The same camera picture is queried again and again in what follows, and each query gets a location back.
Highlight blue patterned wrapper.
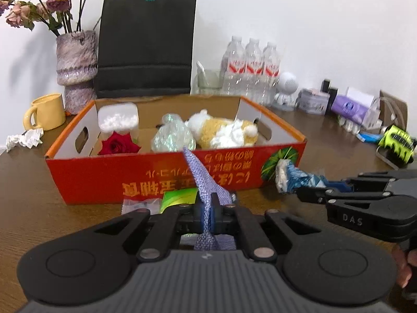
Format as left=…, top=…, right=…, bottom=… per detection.
left=275, top=159, right=327, bottom=194

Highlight purple fabric pouch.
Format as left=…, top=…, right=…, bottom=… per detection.
left=183, top=148, right=236, bottom=251

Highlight green packet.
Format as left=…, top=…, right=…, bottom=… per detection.
left=160, top=188, right=198, bottom=213

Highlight yellow white plush toy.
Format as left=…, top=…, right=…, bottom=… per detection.
left=185, top=110, right=259, bottom=150

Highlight iridescent plastic wrap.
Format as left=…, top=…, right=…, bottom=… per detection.
left=151, top=113, right=197, bottom=153

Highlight red rose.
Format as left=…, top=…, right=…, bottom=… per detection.
left=98, top=131, right=141, bottom=155

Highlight white wet wipes container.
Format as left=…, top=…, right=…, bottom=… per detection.
left=97, top=103, right=139, bottom=141

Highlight white tissue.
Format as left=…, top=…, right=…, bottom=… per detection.
left=210, top=120, right=244, bottom=149

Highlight person's right hand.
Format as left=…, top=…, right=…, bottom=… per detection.
left=391, top=244, right=416, bottom=301

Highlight clear zip bag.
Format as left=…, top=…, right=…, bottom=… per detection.
left=121, top=198, right=162, bottom=215

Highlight neon green toy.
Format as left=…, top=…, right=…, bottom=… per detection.
left=377, top=125, right=416, bottom=168

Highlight purple tissue pack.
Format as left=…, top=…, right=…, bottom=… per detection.
left=331, top=95, right=380, bottom=128

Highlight small tin box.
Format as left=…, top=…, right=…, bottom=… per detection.
left=296, top=89, right=330, bottom=115

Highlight black small bottle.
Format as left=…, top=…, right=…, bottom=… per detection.
left=320, top=79, right=338, bottom=115

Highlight red cardboard box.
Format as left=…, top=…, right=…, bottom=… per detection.
left=45, top=95, right=307, bottom=205

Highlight white astronaut figurine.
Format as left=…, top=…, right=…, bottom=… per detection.
left=272, top=72, right=298, bottom=111

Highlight water bottle right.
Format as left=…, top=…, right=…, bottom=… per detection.
left=261, top=42, right=281, bottom=105

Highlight water bottle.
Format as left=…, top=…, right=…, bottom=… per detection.
left=261, top=42, right=281, bottom=105
left=244, top=38, right=263, bottom=100
left=219, top=36, right=246, bottom=95

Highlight glass jar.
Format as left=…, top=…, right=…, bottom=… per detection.
left=192, top=61, right=222, bottom=95

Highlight water bottle middle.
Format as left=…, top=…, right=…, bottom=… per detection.
left=244, top=38, right=263, bottom=100

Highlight water bottle left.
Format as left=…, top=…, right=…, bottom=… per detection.
left=219, top=36, right=246, bottom=95

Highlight crumpled white paper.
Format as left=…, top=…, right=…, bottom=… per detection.
left=5, top=128, right=44, bottom=152

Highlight yellow mug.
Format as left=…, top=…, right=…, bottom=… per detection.
left=23, top=93, right=66, bottom=131

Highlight purple ceramic vase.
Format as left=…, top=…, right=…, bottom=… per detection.
left=56, top=31, right=98, bottom=115

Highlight black paper bag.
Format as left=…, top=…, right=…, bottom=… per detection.
left=93, top=0, right=197, bottom=98

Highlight dried pink roses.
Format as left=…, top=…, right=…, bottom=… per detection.
left=1, top=0, right=87, bottom=37

